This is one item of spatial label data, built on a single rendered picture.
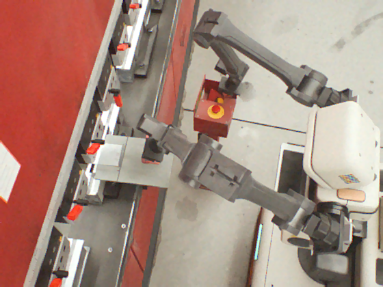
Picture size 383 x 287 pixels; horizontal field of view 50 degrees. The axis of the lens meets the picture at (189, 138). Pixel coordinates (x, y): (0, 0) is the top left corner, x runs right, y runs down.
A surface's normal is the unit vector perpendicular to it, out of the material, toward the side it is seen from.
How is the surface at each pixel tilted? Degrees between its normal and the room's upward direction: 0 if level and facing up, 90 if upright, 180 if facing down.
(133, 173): 0
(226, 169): 25
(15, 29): 90
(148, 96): 0
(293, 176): 0
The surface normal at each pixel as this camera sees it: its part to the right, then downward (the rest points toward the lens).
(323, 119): -0.67, -0.50
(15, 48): 0.99, 0.11
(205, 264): -0.01, -0.50
